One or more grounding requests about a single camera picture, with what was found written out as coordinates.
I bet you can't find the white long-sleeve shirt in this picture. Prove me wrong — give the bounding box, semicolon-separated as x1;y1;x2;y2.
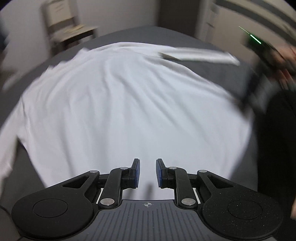
1;42;252;199

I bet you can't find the person black clothed leg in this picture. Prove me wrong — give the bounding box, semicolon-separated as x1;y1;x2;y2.
257;90;295;217

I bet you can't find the white wooden chair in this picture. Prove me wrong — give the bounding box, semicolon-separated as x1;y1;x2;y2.
41;1;97;56

